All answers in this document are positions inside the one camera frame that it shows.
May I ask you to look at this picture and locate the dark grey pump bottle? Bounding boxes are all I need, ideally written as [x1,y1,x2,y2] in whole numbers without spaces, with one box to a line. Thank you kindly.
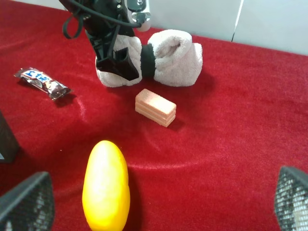
[0,112,20,163]

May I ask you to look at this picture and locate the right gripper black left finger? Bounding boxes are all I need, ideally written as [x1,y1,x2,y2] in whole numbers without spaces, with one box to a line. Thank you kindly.
[0,171,54,231]

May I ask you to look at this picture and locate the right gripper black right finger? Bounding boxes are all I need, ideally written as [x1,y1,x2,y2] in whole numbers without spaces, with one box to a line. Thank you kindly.
[274,166,308,231]

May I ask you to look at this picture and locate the yellow mango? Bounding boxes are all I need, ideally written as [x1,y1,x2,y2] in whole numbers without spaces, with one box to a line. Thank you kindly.
[82,141,130,231]

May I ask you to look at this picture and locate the pink layered wafer block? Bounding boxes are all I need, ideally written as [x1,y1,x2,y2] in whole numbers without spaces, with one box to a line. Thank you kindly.
[135,89,177,127]

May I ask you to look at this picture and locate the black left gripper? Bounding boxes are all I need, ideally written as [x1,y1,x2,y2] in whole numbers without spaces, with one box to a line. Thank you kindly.
[60,0,151,81]

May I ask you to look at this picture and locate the chocolate bar dark wrapper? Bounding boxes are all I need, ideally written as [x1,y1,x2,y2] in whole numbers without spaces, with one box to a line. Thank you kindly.
[14,67,72,100]

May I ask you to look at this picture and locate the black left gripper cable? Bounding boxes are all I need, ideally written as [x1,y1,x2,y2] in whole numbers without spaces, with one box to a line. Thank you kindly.
[62,0,142,61]

